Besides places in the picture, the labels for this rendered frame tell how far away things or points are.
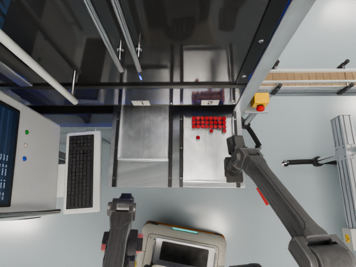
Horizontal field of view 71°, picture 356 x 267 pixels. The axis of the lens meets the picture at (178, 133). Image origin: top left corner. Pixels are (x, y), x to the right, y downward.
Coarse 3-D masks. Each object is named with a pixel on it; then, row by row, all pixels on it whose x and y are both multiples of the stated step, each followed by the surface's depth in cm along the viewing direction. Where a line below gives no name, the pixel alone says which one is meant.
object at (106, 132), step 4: (60, 128) 167; (64, 128) 167; (68, 128) 167; (72, 128) 167; (76, 128) 167; (80, 128) 167; (84, 128) 167; (88, 128) 167; (92, 128) 167; (96, 128) 167; (100, 128) 167; (104, 128) 167; (108, 128) 167; (60, 132) 178; (64, 132) 178; (68, 132) 178; (104, 132) 177; (108, 132) 177; (60, 136) 189; (64, 136) 189; (104, 136) 188; (108, 136) 188; (60, 140) 202; (64, 140) 202; (104, 140) 201; (108, 140) 201
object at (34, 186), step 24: (0, 96) 96; (0, 120) 94; (24, 120) 110; (48, 120) 130; (0, 144) 93; (24, 144) 108; (48, 144) 128; (0, 168) 92; (24, 168) 107; (48, 168) 126; (0, 192) 92; (24, 192) 106; (48, 192) 125
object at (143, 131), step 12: (120, 108) 133; (132, 108) 136; (144, 108) 136; (156, 108) 136; (168, 108) 133; (120, 120) 132; (132, 120) 135; (144, 120) 134; (156, 120) 134; (168, 120) 133; (120, 132) 132; (132, 132) 133; (144, 132) 133; (156, 132) 132; (168, 132) 132; (120, 144) 131; (132, 144) 131; (144, 144) 131; (156, 144) 131; (120, 156) 130; (132, 156) 129; (144, 156) 129; (156, 156) 129
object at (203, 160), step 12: (228, 120) 133; (192, 132) 132; (204, 132) 132; (216, 132) 131; (228, 132) 131; (192, 144) 130; (204, 144) 130; (216, 144) 130; (192, 156) 128; (204, 156) 128; (216, 156) 128; (228, 156) 128; (192, 168) 127; (204, 168) 127; (216, 168) 127; (192, 180) 125; (204, 180) 125; (216, 180) 125
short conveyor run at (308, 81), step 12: (348, 60) 127; (276, 72) 131; (288, 72) 131; (300, 72) 131; (312, 72) 131; (324, 72) 131; (336, 72) 133; (348, 72) 133; (264, 84) 133; (276, 84) 129; (288, 84) 132; (300, 84) 132; (312, 84) 132; (324, 84) 132; (336, 84) 131; (348, 84) 131
